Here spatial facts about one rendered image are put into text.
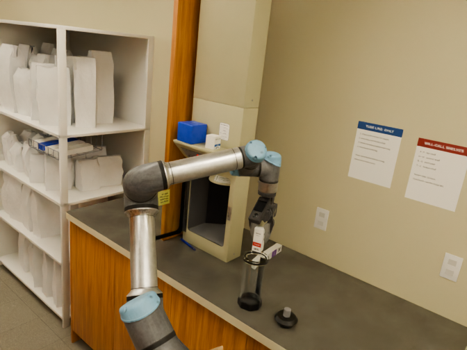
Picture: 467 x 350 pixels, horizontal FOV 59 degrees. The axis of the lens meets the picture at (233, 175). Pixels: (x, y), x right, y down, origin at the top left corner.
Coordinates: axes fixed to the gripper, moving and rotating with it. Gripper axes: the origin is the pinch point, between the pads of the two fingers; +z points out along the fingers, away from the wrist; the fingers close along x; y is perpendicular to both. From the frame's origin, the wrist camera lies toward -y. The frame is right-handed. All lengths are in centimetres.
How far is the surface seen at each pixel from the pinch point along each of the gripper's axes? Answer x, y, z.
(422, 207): -57, 48, -12
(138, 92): 137, 102, -29
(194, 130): 46, 23, -32
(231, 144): 28.5, 27.7, -27.6
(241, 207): 21.5, 32.1, 4.0
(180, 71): 61, 33, -56
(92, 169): 145, 63, 21
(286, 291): -10.7, 17.2, 30.9
